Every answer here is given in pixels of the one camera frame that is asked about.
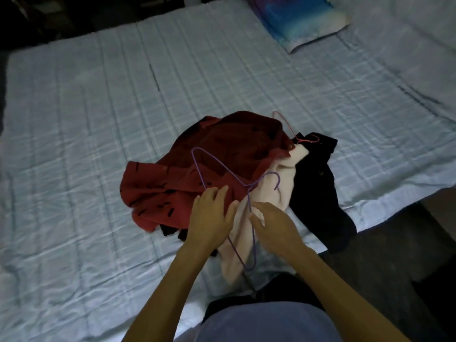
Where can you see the person's right hand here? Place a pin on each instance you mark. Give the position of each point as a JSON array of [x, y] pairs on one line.
[[278, 235]]

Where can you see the person's left hand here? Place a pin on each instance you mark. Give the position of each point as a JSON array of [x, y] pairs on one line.
[[208, 224]]

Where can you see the white fuzzy coat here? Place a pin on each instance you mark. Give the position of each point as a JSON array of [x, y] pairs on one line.
[[274, 188]]

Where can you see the red fuzzy cardigan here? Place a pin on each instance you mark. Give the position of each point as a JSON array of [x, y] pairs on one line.
[[213, 146]]

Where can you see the bed with pale checked sheet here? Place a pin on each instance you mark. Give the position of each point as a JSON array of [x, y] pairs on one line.
[[89, 138]]

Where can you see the person's right forearm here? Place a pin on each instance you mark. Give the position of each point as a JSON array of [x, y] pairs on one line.
[[342, 302]]

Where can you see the person's left forearm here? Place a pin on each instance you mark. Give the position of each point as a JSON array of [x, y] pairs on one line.
[[167, 299]]

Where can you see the person's light blue shirt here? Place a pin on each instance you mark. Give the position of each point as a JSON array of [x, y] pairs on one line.
[[267, 324]]

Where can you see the purple and blue pillow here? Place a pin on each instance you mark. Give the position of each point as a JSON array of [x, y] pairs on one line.
[[295, 17]]

